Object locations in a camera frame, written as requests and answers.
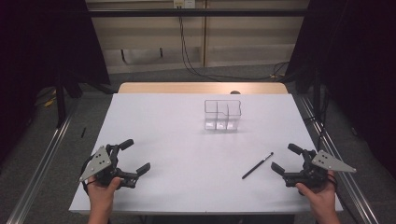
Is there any person's right hand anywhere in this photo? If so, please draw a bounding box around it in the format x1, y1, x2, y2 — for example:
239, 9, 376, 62
294, 170, 339, 210

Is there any black curtain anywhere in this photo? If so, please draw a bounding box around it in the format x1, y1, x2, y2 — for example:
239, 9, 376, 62
284, 0, 396, 179
0, 0, 111, 162

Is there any thin black pen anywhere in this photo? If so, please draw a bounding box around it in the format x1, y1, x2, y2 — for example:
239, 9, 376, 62
241, 151, 275, 180

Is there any black horizontal frame bar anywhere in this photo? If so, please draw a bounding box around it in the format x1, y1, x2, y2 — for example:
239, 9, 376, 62
88, 8, 309, 18

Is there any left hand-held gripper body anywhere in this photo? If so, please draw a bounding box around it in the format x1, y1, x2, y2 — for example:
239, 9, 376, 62
78, 143, 139, 189

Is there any clear plastic organizer box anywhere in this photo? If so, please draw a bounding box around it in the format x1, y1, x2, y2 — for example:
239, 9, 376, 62
204, 99, 243, 132

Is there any aluminium floor rail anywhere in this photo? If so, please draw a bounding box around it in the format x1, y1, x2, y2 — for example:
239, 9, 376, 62
6, 102, 79, 224
295, 94, 379, 224

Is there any person's left hand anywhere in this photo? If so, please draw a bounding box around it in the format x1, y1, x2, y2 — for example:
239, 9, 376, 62
86, 175, 123, 208

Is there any white wall outlet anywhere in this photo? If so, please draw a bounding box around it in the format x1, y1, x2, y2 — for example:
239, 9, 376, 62
173, 0, 196, 9

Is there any white table cover board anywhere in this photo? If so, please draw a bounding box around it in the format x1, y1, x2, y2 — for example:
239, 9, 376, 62
68, 92, 344, 216

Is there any black metal stand post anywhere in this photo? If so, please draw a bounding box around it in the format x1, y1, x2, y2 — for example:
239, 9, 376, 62
54, 69, 67, 129

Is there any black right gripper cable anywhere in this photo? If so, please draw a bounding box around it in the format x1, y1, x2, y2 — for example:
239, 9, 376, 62
326, 173, 340, 191

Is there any black hanging wall cable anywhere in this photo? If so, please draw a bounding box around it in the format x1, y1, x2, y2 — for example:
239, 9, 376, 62
177, 6, 290, 81

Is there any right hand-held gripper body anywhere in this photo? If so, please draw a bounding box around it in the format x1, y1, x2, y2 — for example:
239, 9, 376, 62
283, 148, 358, 189

